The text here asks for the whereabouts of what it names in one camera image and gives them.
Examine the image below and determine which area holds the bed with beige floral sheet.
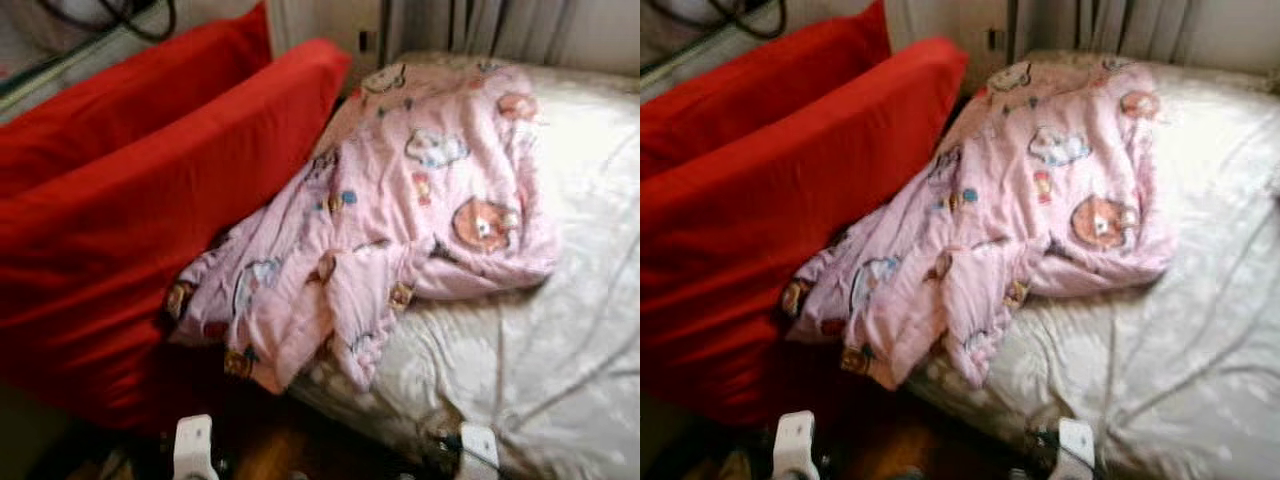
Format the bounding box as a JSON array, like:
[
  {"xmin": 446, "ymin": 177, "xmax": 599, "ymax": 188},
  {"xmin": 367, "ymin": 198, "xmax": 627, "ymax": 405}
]
[
  {"xmin": 289, "ymin": 51, "xmax": 641, "ymax": 480},
  {"xmin": 904, "ymin": 49, "xmax": 1280, "ymax": 480}
]

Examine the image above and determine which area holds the red fabric cushion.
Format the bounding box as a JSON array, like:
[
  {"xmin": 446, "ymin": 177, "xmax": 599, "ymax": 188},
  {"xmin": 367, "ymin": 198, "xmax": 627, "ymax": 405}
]
[
  {"xmin": 0, "ymin": 38, "xmax": 354, "ymax": 432},
  {"xmin": 640, "ymin": 0, "xmax": 892, "ymax": 182},
  {"xmin": 640, "ymin": 36, "xmax": 970, "ymax": 427},
  {"xmin": 0, "ymin": 3, "xmax": 274, "ymax": 197}
]

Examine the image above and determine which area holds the black cable loop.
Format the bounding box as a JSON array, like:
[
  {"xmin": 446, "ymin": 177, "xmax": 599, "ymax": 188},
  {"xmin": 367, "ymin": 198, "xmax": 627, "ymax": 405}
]
[
  {"xmin": 648, "ymin": 0, "xmax": 789, "ymax": 42},
  {"xmin": 38, "ymin": 0, "xmax": 180, "ymax": 44}
]

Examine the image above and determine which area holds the grey curtain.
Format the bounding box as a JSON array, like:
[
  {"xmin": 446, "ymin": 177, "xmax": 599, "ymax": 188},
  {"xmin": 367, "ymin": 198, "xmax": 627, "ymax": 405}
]
[
  {"xmin": 383, "ymin": 0, "xmax": 566, "ymax": 63},
  {"xmin": 1010, "ymin": 0, "xmax": 1193, "ymax": 61}
]

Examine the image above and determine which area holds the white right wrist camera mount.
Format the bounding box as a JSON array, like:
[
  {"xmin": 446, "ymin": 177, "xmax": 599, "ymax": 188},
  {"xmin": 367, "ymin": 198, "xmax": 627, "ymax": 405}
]
[
  {"xmin": 457, "ymin": 422, "xmax": 500, "ymax": 480},
  {"xmin": 1057, "ymin": 417, "xmax": 1099, "ymax": 480}
]

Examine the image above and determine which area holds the pink cartoon print quilt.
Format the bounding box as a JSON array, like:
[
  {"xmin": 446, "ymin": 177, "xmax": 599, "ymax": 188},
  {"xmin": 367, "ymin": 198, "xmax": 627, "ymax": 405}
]
[
  {"xmin": 165, "ymin": 61, "xmax": 562, "ymax": 395},
  {"xmin": 782, "ymin": 59, "xmax": 1179, "ymax": 392}
]

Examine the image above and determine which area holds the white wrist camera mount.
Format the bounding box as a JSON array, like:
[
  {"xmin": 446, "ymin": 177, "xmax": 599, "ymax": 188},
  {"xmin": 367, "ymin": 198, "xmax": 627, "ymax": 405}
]
[
  {"xmin": 172, "ymin": 414, "xmax": 219, "ymax": 480},
  {"xmin": 457, "ymin": 422, "xmax": 500, "ymax": 480},
  {"xmin": 1057, "ymin": 417, "xmax": 1099, "ymax": 480},
  {"xmin": 771, "ymin": 409, "xmax": 822, "ymax": 480}
]

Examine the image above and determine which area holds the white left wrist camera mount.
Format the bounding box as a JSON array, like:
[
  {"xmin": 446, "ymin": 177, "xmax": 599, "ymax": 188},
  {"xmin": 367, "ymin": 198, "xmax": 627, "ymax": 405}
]
[
  {"xmin": 771, "ymin": 409, "xmax": 822, "ymax": 480},
  {"xmin": 172, "ymin": 414, "xmax": 219, "ymax": 480}
]

